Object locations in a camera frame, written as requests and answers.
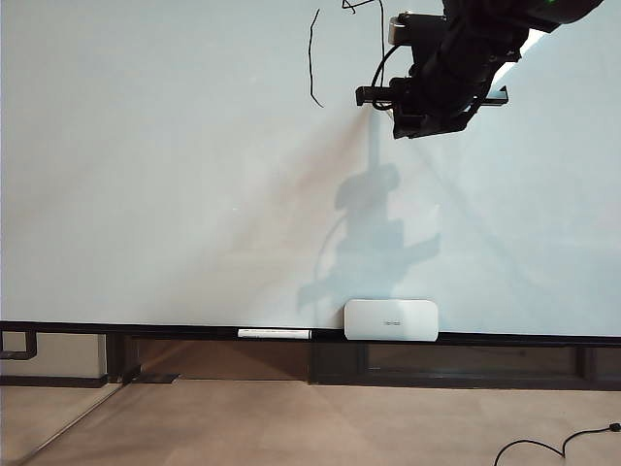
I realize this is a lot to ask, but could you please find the large white whiteboard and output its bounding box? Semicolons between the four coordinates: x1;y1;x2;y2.
0;0;621;337

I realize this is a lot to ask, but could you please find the black floor power cable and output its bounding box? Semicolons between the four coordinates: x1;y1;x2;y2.
493;421;621;466

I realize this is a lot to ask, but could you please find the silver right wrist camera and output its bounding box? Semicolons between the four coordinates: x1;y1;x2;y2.
387;13;448;46

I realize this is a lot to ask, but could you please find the black baseboard strip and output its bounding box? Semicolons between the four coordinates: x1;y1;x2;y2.
0;375;108;389

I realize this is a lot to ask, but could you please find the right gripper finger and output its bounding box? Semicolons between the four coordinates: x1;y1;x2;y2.
428;108;470;138
392;111;431;141

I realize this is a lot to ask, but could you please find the white marker with black cap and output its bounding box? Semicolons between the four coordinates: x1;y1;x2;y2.
237;327;337;342

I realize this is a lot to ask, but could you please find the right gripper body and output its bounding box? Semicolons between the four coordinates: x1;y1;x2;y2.
355;75;509;117

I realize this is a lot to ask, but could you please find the black floor base plate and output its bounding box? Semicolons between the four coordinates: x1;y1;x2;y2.
123;372;180;385

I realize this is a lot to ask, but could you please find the black whiteboard tray ledge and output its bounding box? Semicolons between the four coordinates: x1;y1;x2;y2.
0;319;621;349

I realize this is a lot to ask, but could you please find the black pipe bracket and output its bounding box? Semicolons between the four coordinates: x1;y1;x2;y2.
0;329;39;361

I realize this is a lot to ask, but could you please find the white whiteboard eraser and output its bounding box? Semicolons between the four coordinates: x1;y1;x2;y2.
343;298;440;343

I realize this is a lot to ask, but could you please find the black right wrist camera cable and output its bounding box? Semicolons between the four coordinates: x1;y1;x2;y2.
371;43;407;111

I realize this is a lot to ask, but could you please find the thin grey floor strip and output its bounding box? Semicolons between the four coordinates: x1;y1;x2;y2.
18;383;122;463

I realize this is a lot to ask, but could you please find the black stand post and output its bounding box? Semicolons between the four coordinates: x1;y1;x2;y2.
105;334;143;384

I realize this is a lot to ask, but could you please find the black lower stand frame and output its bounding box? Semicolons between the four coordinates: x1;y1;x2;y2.
308;339;621;392

